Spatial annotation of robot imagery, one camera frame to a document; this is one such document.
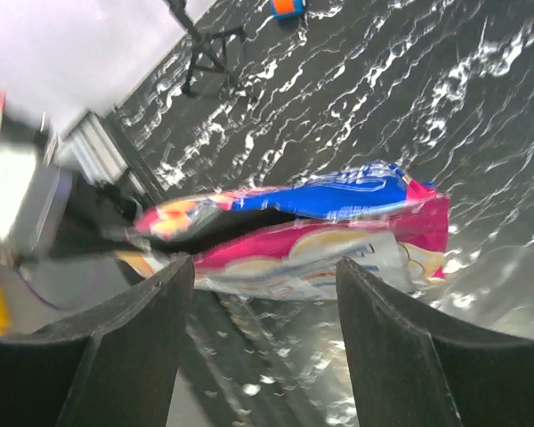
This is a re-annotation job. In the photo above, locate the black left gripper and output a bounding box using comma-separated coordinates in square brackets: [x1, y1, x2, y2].
[47, 172, 178, 259]

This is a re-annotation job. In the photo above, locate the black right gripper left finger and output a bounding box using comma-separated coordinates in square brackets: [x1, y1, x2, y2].
[0, 255, 195, 427]

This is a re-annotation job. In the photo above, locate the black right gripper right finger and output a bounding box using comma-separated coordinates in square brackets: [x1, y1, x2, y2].
[336, 258, 534, 427]

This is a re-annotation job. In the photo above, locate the pink pet food bag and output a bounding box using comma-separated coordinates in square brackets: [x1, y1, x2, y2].
[118, 160, 450, 301]

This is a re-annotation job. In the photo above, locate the black microphone stand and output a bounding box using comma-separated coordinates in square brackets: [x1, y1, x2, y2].
[164, 0, 257, 102]

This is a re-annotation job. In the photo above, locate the colourful cube toy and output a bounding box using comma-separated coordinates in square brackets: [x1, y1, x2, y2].
[269, 0, 306, 20]

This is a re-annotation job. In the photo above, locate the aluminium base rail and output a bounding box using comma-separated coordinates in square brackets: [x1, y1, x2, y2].
[55, 110, 146, 196]

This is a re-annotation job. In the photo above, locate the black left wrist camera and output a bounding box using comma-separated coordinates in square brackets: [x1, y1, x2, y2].
[0, 79, 72, 250]

